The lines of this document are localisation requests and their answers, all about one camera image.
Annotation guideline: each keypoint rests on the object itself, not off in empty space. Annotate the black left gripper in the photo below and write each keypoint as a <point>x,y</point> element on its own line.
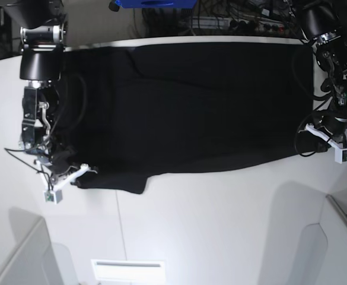
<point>332,124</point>

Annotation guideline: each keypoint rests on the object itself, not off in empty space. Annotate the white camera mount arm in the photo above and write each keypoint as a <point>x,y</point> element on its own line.
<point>54,183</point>
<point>338,144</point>

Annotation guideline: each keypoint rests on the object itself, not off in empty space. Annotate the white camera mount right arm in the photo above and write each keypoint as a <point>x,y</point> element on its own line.
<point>54,183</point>

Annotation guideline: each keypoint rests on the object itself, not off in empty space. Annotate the white partition panel left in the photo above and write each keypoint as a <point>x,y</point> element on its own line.
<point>34,258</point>

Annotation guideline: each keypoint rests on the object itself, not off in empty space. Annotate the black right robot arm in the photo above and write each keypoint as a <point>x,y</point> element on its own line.
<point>43,28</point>

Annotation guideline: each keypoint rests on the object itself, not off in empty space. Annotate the blue box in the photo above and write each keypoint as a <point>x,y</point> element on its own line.
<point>156,3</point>

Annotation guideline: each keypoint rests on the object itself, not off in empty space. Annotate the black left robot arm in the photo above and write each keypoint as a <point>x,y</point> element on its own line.
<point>321,26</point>

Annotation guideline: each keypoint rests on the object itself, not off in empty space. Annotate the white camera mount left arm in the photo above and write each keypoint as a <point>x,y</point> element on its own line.
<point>338,144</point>

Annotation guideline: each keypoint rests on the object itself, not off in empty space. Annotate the white partition panel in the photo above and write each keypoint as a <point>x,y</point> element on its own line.
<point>324,247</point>
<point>34,258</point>

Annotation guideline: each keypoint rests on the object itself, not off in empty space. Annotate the black T-shirt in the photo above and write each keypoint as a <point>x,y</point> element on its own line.
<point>183,108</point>

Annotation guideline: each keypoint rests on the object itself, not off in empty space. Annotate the white partition panel right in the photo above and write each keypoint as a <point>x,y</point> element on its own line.
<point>324,247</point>

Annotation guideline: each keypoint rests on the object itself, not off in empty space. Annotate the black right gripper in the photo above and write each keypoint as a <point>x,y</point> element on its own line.
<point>55,159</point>

